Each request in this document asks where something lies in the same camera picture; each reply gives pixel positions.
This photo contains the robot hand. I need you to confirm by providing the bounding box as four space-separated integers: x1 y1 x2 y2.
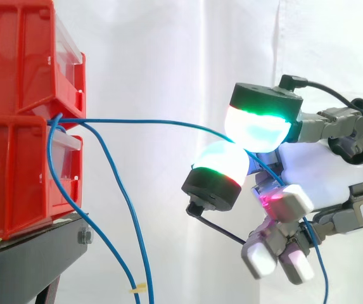
181 74 363 286

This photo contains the red bin with clear plate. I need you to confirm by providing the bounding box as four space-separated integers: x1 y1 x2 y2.
0 115 84 241
0 0 87 131

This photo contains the thin black cable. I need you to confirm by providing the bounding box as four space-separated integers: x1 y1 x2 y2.
196 213 248 246
306 80 363 113

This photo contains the blue cable bundle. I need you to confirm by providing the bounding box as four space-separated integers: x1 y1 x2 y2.
46 111 155 304

